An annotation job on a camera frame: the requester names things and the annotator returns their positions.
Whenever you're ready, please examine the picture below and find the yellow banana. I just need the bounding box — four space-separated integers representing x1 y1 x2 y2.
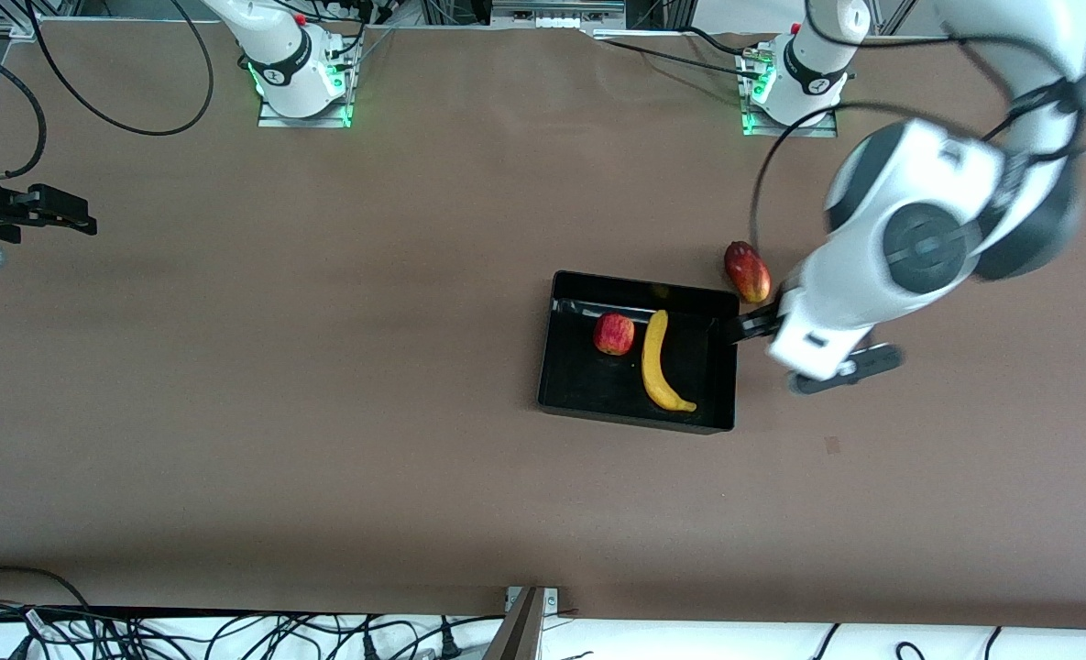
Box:
642 310 697 413

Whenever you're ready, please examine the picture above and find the red apple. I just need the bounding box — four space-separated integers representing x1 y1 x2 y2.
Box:
593 313 637 357

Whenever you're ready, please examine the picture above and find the black rectangular plastic box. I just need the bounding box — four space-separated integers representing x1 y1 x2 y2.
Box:
535 269 742 435

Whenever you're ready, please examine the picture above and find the red yellow mango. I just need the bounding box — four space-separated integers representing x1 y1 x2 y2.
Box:
724 240 772 304

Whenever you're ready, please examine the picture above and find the brown table cover sheet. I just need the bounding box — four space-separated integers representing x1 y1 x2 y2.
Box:
0 18 1086 632

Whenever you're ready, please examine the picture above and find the white power strip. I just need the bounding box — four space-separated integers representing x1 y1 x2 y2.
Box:
491 0 628 30

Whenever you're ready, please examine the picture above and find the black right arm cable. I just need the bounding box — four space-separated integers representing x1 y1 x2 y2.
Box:
0 30 49 179

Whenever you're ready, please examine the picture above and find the black looping cable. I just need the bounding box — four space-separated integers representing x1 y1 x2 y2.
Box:
26 0 216 137

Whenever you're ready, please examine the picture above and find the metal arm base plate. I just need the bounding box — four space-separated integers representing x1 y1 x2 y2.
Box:
739 46 839 139
258 37 354 128

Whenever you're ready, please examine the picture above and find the black base power cable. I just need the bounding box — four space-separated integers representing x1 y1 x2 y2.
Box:
683 24 752 58
596 37 765 80

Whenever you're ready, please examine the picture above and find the metal stand bracket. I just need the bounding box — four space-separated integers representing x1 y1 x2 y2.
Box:
505 587 561 613

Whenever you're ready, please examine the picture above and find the black arched floor cable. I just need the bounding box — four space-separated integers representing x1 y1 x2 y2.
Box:
0 566 94 611

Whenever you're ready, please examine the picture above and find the aluminium camera stand profile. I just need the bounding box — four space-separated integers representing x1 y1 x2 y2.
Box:
482 587 548 660

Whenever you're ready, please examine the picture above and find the black cable with white tag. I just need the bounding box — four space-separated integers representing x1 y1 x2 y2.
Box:
11 607 85 660

